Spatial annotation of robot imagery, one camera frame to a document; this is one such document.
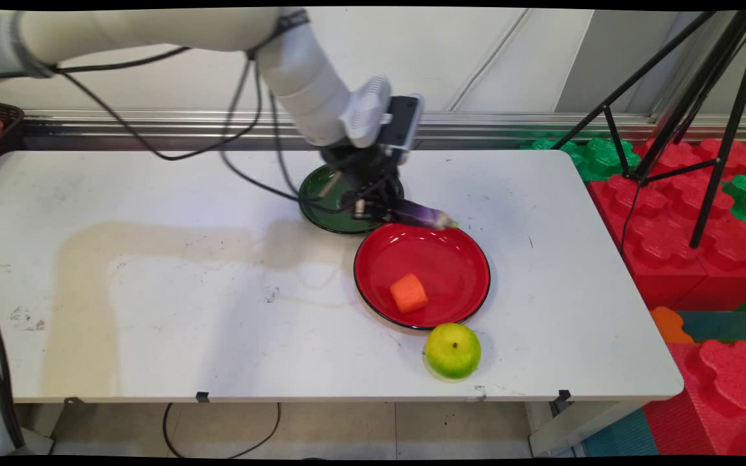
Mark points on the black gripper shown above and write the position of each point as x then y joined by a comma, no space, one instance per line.
363,167

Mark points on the purple toy eggplant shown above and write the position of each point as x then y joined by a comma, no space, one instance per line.
426,215

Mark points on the dark green plate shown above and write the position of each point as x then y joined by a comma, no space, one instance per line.
318,200

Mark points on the red plate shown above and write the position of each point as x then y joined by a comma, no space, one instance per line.
438,265

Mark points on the orange toy carrot chunk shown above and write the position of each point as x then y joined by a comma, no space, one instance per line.
408,293

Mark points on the green toy apple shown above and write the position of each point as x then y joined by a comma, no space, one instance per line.
453,351

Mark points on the black table edge clip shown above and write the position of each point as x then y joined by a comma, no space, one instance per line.
564,395
203,396
74,400

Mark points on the large red foam block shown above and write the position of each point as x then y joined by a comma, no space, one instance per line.
671,226

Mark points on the white table leg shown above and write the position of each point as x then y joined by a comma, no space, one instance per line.
574,427

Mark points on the orange foam piece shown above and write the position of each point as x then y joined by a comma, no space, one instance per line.
669,325

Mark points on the teal foam floor tile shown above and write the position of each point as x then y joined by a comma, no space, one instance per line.
619,437

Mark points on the black tripod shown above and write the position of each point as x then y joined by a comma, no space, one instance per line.
716,97

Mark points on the dark wicker basket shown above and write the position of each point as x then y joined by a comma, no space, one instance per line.
11,123

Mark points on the teal foam mat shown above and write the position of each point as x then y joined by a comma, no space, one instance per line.
726,325

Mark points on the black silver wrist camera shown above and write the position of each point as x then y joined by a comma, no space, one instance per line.
402,126

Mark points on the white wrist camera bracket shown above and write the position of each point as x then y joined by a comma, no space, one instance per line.
366,110

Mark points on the aluminium wall rail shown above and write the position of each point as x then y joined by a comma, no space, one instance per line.
509,126

